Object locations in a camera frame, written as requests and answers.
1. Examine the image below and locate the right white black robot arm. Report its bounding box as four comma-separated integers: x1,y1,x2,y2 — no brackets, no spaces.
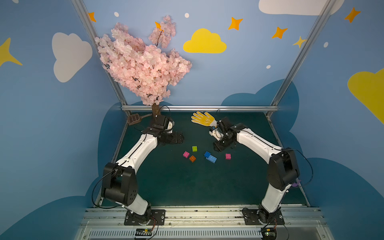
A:
209,120,300,225

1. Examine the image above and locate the circuit board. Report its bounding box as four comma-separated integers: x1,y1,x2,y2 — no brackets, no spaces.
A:
134,229,153,239
261,228,277,240

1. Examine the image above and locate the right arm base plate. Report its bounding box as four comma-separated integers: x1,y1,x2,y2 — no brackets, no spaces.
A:
242,208,285,226

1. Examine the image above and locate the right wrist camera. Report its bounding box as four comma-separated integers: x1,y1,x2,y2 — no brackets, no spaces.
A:
209,126,223,141

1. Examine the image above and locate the right circuit board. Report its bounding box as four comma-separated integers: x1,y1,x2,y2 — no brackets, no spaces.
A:
261,228,277,240

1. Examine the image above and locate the orange small lego brick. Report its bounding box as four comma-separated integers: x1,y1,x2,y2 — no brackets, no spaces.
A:
189,156,196,163

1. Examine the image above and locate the yellow work glove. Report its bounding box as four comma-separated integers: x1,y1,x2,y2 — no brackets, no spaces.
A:
191,112,218,128

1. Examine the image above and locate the brown toy shovel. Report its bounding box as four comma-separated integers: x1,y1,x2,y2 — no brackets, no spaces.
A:
128,114,153,126

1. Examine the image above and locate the light blue long lego brick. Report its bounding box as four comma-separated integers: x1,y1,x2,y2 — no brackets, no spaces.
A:
206,155,217,163

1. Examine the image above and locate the aluminium frame rear bar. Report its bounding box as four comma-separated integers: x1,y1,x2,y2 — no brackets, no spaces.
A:
122,105,279,112

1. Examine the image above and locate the pink cherry blossom tree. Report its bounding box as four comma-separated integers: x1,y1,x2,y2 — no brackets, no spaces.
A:
95,15,192,115

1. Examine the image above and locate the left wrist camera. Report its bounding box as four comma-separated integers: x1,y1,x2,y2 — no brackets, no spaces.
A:
152,115,175,133

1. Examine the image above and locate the pink purple toy rake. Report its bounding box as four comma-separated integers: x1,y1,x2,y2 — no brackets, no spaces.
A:
291,180,301,188

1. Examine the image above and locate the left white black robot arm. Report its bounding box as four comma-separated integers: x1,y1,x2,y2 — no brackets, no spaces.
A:
101,128,185,225

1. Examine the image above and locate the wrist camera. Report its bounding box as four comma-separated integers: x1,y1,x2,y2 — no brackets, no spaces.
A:
209,126,223,141
152,115,175,133

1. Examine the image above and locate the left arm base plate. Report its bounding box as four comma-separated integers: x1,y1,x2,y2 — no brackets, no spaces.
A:
124,210,166,226

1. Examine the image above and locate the left circuit board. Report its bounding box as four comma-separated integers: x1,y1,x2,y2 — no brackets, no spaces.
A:
134,229,153,239

